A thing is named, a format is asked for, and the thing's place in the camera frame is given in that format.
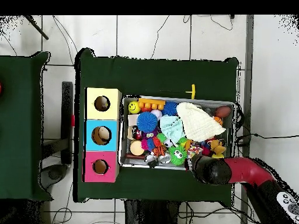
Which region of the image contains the dark rounded stand base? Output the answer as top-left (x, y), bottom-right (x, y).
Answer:
top-left (39, 163), bottom-right (71, 190)

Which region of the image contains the dark green table cloth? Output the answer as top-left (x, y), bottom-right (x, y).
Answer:
top-left (74, 47), bottom-right (240, 207)
top-left (0, 51), bottom-right (53, 202)

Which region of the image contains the light blue waffle cloth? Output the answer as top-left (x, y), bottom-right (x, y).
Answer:
top-left (159, 114), bottom-right (185, 144)

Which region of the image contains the small blue spiky ball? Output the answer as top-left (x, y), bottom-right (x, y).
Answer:
top-left (162, 101), bottom-right (179, 117)

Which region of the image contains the black panel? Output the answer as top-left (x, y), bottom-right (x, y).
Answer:
top-left (61, 80), bottom-right (75, 165)

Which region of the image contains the white baseball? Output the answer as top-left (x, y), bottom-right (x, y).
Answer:
top-left (150, 108), bottom-right (163, 120)

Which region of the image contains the green spiky ball with eyes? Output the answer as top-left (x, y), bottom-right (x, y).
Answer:
top-left (168, 145), bottom-right (189, 166)

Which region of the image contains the shallow silver mesh bin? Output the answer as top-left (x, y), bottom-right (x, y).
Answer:
top-left (118, 94), bottom-right (236, 173)

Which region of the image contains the yellow T-handle hex key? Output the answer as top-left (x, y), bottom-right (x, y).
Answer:
top-left (159, 83), bottom-right (196, 100)

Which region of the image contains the wooden box with three holes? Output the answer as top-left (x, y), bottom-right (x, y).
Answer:
top-left (82, 87), bottom-right (123, 183)

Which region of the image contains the thin black cable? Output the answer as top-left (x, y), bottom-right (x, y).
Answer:
top-left (150, 15), bottom-right (171, 60)

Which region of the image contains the yellow smiley face ball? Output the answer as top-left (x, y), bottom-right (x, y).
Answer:
top-left (127, 100), bottom-right (141, 114)

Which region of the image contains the brown plush toy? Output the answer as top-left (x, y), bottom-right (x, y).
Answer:
top-left (208, 139), bottom-right (227, 159)

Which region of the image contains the black rod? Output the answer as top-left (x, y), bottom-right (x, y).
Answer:
top-left (23, 15), bottom-right (50, 40)

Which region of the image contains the orange toy building brick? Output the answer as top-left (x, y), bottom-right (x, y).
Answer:
top-left (137, 97), bottom-right (166, 111)

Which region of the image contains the large blue spiky ball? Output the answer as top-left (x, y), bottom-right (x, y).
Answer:
top-left (135, 111), bottom-right (159, 133)

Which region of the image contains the cream waffle cloth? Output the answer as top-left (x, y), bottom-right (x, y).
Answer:
top-left (176, 101), bottom-right (227, 142)

